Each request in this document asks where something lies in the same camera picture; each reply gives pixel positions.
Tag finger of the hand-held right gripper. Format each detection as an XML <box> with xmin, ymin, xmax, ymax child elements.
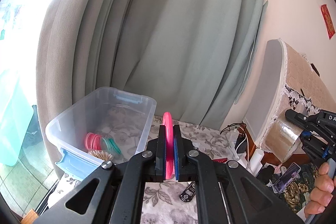
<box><xmin>285</xmin><ymin>109</ymin><xmax>319</xmax><ymax>123</ymax></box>
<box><xmin>301</xmin><ymin>130</ymin><xmax>332</xmax><ymax>161</ymax></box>

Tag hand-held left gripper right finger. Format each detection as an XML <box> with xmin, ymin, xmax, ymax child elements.
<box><xmin>173</xmin><ymin>125</ymin><xmax>303</xmax><ymax>224</ymax></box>

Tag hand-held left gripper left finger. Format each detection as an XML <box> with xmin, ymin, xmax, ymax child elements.
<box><xmin>34</xmin><ymin>125</ymin><xmax>168</xmax><ymax>224</ymax></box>

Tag pink plastic ring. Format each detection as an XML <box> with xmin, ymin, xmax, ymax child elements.
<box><xmin>162</xmin><ymin>112</ymin><xmax>175</xmax><ymax>180</ymax></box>

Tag brown packing tape roll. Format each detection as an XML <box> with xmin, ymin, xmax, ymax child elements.
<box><xmin>264</xmin><ymin>110</ymin><xmax>302</xmax><ymax>164</ymax></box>

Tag cotton swab packet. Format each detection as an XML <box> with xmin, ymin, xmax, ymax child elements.
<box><xmin>88</xmin><ymin>149</ymin><xmax>114</xmax><ymax>161</ymax></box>

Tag pink bangles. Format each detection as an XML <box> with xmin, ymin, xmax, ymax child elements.
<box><xmin>84</xmin><ymin>132</ymin><xmax>103</xmax><ymax>150</ymax></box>

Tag clear plastic container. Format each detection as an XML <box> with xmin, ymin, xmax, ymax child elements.
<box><xmin>45</xmin><ymin>86</ymin><xmax>157</xmax><ymax>180</ymax></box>

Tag person's right hand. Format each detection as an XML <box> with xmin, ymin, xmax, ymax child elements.
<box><xmin>304</xmin><ymin>162</ymin><xmax>336</xmax><ymax>218</ymax></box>

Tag wooden nightstand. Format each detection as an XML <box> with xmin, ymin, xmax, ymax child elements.
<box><xmin>247</xmin><ymin>135</ymin><xmax>319</xmax><ymax>170</ymax></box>

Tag floral blanket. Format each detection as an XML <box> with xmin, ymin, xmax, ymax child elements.
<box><xmin>56</xmin><ymin>106</ymin><xmax>238</xmax><ymax>224</ymax></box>

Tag smartphone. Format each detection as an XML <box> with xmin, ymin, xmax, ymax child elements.
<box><xmin>273</xmin><ymin>163</ymin><xmax>302</xmax><ymax>193</ymax></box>

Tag grey standing air conditioner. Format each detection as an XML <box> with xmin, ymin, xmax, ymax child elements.
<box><xmin>243</xmin><ymin>39</ymin><xmax>286</xmax><ymax>147</ymax></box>

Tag dark floral cloth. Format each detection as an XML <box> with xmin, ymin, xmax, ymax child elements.
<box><xmin>256</xmin><ymin>161</ymin><xmax>336</xmax><ymax>214</ymax></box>

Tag white plastic bottle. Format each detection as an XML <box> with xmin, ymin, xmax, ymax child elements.
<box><xmin>249</xmin><ymin>148</ymin><xmax>264</xmax><ymax>173</ymax></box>

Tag black charger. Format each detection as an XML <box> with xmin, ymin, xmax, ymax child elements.
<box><xmin>235</xmin><ymin>136</ymin><xmax>249</xmax><ymax>154</ymax></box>

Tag pale green curtain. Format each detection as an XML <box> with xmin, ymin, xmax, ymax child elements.
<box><xmin>71</xmin><ymin>0</ymin><xmax>269</xmax><ymax>131</ymax></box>

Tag beige curtain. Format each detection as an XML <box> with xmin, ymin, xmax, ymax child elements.
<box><xmin>35</xmin><ymin>0</ymin><xmax>118</xmax><ymax>140</ymax></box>

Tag turquoise cloth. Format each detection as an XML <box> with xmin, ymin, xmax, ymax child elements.
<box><xmin>0</xmin><ymin>69</ymin><xmax>34</xmax><ymax>167</ymax></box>

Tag black cable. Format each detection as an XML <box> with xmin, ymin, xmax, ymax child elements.
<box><xmin>220</xmin><ymin>123</ymin><xmax>247</xmax><ymax>135</ymax></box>

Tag white cable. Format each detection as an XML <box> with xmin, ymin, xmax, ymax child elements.
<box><xmin>235</xmin><ymin>135</ymin><xmax>247</xmax><ymax>153</ymax></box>

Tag red wall decoration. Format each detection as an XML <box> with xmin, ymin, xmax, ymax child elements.
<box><xmin>320</xmin><ymin>4</ymin><xmax>336</xmax><ymax>39</ymax></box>

